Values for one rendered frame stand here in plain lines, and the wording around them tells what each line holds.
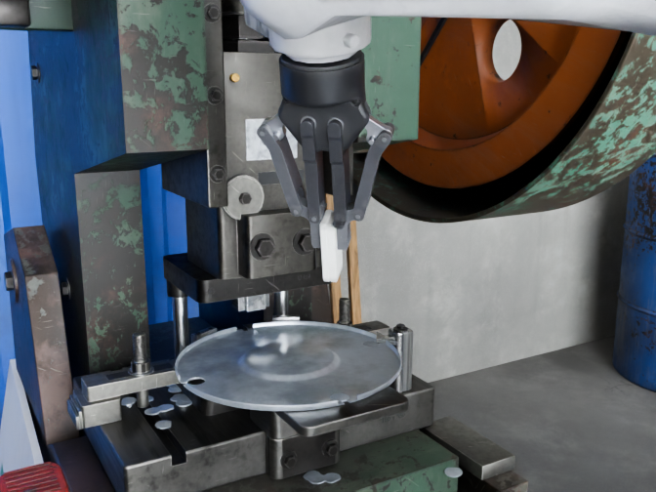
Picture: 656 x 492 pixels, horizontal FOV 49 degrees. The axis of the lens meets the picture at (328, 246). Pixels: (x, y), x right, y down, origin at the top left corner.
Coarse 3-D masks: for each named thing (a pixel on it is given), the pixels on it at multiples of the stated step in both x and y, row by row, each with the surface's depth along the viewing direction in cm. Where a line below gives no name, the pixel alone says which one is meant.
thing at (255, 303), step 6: (234, 300) 101; (240, 300) 100; (246, 300) 100; (252, 300) 100; (258, 300) 101; (264, 300) 101; (234, 306) 102; (240, 306) 101; (246, 306) 101; (252, 306) 101; (258, 306) 101; (264, 306) 102
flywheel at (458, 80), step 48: (432, 48) 118; (480, 48) 110; (528, 48) 100; (576, 48) 89; (624, 48) 85; (432, 96) 120; (480, 96) 110; (528, 96) 101; (576, 96) 90; (432, 144) 117; (480, 144) 106; (528, 144) 98
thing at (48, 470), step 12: (24, 468) 71; (36, 468) 72; (48, 468) 72; (60, 468) 72; (0, 480) 69; (12, 480) 69; (24, 480) 69; (36, 480) 69; (48, 480) 69; (60, 480) 69
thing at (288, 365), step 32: (192, 352) 96; (224, 352) 96; (256, 352) 95; (288, 352) 95; (320, 352) 95; (352, 352) 96; (384, 352) 96; (224, 384) 86; (256, 384) 86; (288, 384) 86; (320, 384) 86; (352, 384) 86; (384, 384) 85
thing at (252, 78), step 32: (224, 64) 86; (256, 64) 88; (256, 96) 89; (256, 128) 89; (256, 160) 90; (256, 192) 90; (192, 224) 98; (224, 224) 90; (256, 224) 89; (288, 224) 91; (192, 256) 99; (224, 256) 91; (256, 256) 89; (288, 256) 92; (320, 256) 98
